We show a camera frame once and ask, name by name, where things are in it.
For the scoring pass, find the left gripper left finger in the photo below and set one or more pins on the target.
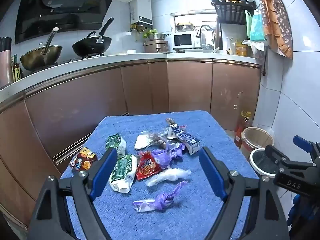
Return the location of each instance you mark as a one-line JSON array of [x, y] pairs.
[[86, 187]]

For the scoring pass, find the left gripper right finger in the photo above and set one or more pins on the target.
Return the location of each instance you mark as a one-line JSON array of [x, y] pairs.
[[229, 186]]

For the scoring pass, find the dark orange snack packet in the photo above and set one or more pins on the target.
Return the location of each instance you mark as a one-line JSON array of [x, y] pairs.
[[83, 160]]

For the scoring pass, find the green white carton front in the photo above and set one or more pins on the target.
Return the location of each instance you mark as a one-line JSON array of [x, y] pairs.
[[123, 174]]

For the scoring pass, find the green white carton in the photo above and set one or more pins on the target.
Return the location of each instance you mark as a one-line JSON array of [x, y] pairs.
[[117, 142], [123, 174]]

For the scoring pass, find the green white carton back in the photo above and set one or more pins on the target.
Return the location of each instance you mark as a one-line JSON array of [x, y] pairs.
[[117, 142]]

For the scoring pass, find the white plastic wrap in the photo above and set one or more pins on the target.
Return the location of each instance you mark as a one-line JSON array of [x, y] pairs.
[[172, 174]]

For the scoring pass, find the red snack wrapper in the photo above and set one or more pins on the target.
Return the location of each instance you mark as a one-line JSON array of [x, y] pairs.
[[147, 166]]

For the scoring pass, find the purple wrapper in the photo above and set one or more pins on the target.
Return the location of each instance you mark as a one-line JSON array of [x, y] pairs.
[[161, 202], [164, 157]]

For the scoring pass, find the purple wrapper front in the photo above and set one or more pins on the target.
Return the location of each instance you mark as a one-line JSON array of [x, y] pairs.
[[161, 202]]

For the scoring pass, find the white paper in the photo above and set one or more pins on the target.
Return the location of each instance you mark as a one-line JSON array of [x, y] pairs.
[[142, 141]]

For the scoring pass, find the blue milk carton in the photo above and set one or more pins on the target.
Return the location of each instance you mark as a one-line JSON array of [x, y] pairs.
[[192, 144]]

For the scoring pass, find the clear plastic bag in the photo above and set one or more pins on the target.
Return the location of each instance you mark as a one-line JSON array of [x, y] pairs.
[[159, 138]]

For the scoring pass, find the white trash bin black liner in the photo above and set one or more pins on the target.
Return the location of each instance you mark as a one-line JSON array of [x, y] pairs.
[[262, 164]]

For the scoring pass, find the beige lined trash bin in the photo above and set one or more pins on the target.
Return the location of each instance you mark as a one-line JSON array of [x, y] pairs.
[[253, 138]]

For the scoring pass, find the blue towel cloth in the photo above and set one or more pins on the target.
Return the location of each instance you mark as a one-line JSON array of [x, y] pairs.
[[194, 210]]

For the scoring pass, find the cooking oil bottle floor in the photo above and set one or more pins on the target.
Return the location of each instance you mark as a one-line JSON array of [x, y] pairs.
[[244, 121]]

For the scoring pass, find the yellow container on counter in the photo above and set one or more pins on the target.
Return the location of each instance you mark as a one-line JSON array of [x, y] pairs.
[[240, 49]]

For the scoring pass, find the olive oil bottle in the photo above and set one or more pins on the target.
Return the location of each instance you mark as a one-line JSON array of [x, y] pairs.
[[16, 68]]

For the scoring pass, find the black wok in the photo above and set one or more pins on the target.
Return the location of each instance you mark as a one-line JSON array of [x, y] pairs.
[[93, 44]]

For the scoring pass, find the orange patterned apron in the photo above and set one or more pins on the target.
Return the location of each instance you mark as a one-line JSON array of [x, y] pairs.
[[276, 27]]

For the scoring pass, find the pink thermos bottle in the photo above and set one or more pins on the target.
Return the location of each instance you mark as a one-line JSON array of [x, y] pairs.
[[6, 75]]

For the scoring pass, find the chrome faucet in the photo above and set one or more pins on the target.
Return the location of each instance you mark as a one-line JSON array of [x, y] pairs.
[[206, 34]]

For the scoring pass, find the white microwave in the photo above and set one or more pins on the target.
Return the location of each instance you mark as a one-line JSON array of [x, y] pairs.
[[185, 40]]

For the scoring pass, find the brown cooking pot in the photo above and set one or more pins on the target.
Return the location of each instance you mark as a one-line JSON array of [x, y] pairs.
[[156, 46]]

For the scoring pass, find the teal plastic bag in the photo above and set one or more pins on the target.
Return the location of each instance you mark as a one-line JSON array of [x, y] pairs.
[[254, 25]]

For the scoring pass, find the steel bowl with greens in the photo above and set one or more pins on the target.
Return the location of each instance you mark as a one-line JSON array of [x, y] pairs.
[[153, 35]]

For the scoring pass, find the white water heater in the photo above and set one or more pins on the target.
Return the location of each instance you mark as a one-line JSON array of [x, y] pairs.
[[141, 13]]

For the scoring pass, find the black range hood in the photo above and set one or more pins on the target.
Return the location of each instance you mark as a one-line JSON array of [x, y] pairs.
[[36, 18]]

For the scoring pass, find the black dish rack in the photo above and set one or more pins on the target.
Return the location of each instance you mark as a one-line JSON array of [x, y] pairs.
[[233, 11]]

